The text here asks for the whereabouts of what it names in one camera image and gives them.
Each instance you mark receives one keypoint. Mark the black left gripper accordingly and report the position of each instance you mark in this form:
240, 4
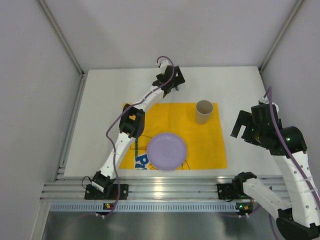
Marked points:
173, 81

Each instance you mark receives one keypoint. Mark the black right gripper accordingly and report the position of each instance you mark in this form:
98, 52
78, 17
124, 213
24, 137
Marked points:
246, 126

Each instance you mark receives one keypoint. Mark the beige paper cup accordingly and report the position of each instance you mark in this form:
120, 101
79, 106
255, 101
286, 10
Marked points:
203, 111

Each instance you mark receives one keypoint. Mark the yellow pikachu cloth placemat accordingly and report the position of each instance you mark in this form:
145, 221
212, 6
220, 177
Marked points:
205, 142

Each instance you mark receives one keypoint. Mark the purple plastic plate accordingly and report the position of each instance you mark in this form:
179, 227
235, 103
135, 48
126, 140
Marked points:
166, 151

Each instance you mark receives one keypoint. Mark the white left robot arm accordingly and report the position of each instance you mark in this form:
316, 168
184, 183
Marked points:
132, 123

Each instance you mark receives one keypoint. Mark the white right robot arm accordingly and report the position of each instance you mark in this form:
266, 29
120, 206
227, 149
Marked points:
299, 217

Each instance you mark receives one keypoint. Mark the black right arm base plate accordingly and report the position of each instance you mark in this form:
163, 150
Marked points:
228, 193

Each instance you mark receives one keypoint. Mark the right aluminium frame post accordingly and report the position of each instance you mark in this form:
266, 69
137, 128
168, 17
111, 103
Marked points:
293, 13

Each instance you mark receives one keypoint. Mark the aluminium frame post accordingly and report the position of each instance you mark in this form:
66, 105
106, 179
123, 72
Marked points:
60, 35
293, 13

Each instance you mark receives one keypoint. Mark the left aluminium frame post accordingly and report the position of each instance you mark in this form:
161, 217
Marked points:
60, 35

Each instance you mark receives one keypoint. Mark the aluminium mounting rail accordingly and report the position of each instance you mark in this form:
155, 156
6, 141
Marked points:
157, 185

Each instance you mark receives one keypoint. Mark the slotted grey cable duct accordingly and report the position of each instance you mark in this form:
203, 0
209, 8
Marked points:
127, 206

